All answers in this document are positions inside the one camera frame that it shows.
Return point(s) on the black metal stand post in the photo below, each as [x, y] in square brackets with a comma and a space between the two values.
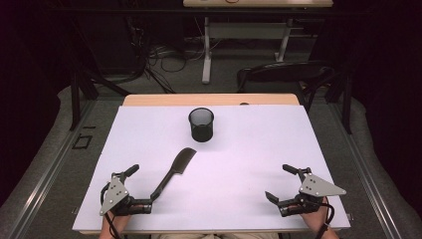
[347, 106]

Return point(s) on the black metal stand frame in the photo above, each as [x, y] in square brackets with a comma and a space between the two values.
[79, 89]

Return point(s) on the person's right hand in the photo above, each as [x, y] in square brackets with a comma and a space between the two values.
[312, 217]

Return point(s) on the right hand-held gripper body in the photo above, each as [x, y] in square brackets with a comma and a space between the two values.
[315, 187]

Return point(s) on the person's left hand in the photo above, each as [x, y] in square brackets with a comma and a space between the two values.
[121, 219]

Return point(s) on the wooden table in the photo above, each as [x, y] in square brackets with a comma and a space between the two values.
[199, 99]

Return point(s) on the black mesh pen cup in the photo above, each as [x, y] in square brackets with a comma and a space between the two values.
[201, 131]

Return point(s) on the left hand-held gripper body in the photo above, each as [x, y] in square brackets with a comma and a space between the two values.
[114, 195]

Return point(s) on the white table cover board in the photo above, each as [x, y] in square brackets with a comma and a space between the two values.
[249, 159]

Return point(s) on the desk with white legs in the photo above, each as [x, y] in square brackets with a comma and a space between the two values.
[249, 30]

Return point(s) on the black chair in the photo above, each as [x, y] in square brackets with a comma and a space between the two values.
[282, 74]

